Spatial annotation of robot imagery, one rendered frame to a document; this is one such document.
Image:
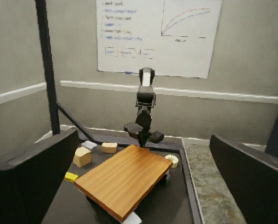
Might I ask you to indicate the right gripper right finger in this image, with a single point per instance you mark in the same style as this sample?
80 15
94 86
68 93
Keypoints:
251 177

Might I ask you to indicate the tan wooden bar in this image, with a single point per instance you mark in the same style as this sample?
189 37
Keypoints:
109 147

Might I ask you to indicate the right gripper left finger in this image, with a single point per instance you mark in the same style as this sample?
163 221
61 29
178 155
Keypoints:
31 176

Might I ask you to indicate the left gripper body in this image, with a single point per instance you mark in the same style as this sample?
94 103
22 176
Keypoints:
156 136

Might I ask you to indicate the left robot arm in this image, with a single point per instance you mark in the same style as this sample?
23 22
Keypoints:
145 95

